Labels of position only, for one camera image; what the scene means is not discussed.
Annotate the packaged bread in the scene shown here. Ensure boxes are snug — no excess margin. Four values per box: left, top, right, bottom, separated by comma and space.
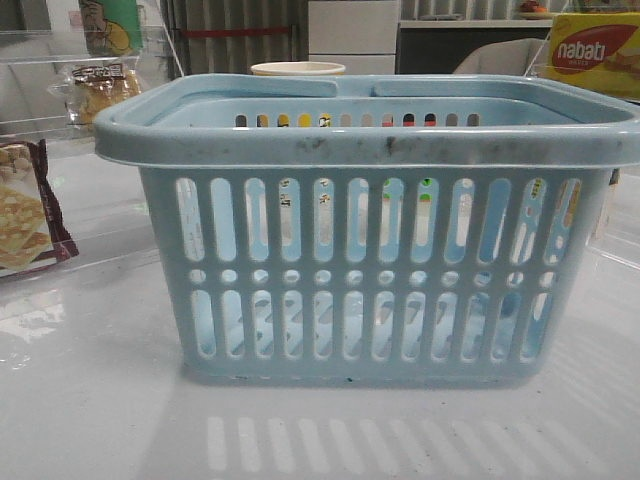
47, 62, 143, 129

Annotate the light blue plastic basket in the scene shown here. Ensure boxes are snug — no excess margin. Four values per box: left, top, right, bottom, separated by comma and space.
93, 74, 639, 384

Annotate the cream paper cup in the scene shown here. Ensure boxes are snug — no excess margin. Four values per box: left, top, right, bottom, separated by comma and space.
250, 61, 346, 76

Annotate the white drawer cabinet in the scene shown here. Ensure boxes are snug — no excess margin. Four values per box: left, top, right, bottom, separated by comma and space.
308, 1, 400, 74

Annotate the clear acrylic shelf left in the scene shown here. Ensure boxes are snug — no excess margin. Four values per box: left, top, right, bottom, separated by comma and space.
0, 0, 187, 281

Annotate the clear acrylic shelf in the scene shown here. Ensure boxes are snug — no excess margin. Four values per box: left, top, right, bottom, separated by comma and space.
0, 0, 187, 281
527, 1, 639, 266

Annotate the beige chair back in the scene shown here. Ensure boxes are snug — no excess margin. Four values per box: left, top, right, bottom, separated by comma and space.
454, 38, 548, 76

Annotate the brown cracker snack package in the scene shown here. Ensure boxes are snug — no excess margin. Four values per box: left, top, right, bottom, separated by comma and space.
1, 140, 79, 278

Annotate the green cartoon snack package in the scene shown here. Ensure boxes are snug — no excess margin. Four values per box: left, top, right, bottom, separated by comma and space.
78, 0, 143, 56

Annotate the yellow nabati wafer box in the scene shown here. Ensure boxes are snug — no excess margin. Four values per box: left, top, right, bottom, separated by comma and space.
538, 12, 639, 101

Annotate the clear acrylic shelf right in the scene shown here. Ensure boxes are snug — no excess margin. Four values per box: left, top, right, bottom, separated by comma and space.
527, 1, 639, 266

